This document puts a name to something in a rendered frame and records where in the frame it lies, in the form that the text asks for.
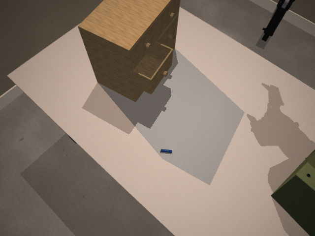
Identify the brown wooden chest of drawers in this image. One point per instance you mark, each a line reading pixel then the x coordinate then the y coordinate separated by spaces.
pixel 110 32

